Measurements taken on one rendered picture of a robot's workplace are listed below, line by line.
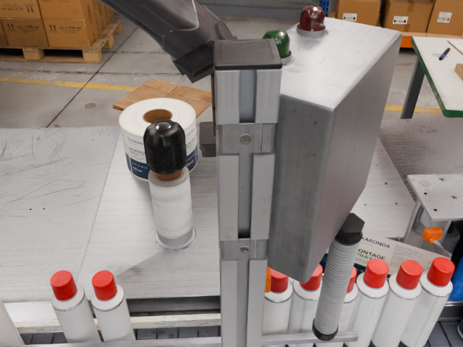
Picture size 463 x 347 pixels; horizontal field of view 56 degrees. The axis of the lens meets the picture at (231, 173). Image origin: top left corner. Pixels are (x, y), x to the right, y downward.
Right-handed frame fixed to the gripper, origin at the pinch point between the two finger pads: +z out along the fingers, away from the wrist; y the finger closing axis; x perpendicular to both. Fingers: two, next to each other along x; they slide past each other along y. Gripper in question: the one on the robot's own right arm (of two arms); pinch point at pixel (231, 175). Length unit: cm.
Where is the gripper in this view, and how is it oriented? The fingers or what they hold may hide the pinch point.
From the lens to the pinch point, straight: 76.3
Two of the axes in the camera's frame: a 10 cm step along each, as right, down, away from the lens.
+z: 0.1, 7.8, 6.3
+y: -10.0, 0.4, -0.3
